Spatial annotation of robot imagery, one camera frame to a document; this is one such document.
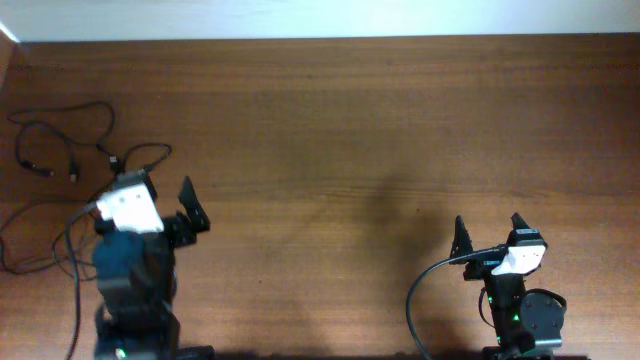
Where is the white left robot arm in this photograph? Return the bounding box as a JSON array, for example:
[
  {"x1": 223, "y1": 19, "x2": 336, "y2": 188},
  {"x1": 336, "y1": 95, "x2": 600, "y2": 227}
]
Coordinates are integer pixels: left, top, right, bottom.
[{"x1": 92, "y1": 172, "x2": 215, "y2": 360}]

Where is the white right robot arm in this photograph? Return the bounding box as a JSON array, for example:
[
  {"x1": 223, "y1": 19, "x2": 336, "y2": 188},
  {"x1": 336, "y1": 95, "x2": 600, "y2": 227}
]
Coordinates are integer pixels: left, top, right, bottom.
[{"x1": 450, "y1": 213, "x2": 567, "y2": 360}]

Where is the long black usb cable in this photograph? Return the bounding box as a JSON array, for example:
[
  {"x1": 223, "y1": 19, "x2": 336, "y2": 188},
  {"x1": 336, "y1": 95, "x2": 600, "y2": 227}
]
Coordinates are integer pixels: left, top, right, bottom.
[{"x1": 0, "y1": 199, "x2": 101, "y2": 282}]

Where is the thin black usb cable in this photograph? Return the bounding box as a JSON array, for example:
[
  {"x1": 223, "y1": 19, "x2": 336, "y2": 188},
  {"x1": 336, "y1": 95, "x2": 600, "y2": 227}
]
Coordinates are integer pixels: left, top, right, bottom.
[{"x1": 5, "y1": 101, "x2": 117, "y2": 184}]

